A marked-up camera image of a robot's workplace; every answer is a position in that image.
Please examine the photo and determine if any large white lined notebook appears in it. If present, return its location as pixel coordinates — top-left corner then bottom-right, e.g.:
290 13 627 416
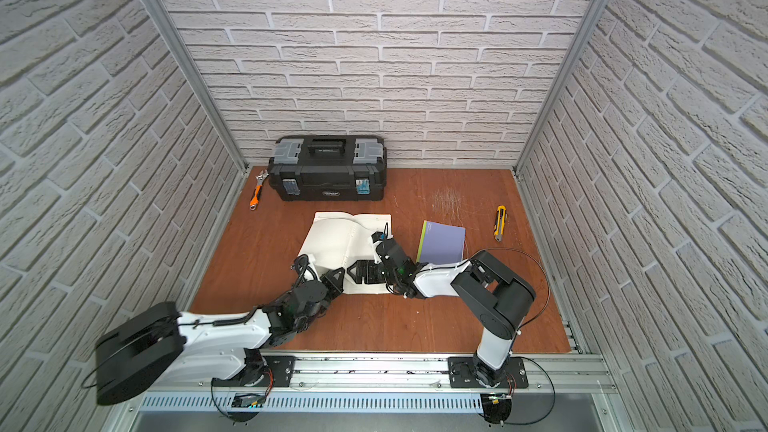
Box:
298 212 392 280

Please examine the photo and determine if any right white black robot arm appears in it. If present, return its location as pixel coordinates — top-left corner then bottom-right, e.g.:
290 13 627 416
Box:
343 238 538 388

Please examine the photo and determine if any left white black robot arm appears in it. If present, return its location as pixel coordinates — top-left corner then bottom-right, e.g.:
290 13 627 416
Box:
80 268 346 405

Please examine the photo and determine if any black plastic toolbox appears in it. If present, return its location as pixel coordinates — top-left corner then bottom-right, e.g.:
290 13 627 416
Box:
267 135 387 201

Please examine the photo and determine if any yellow black utility knife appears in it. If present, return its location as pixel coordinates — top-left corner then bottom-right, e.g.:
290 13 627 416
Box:
493 205 508 242

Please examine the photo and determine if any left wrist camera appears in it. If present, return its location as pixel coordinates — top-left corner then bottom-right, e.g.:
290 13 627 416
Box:
291 254 319 288

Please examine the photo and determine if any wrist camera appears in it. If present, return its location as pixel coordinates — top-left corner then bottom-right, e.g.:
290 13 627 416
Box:
371 222 390 244
291 254 319 288

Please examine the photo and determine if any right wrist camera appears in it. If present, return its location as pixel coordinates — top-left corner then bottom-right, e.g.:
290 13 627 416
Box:
371 222 390 244

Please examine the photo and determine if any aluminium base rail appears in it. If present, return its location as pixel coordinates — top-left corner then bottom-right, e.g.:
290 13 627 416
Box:
103 351 629 431

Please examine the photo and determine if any orange handled adjustable wrench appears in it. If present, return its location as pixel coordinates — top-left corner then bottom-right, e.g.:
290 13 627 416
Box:
249 169 268 211

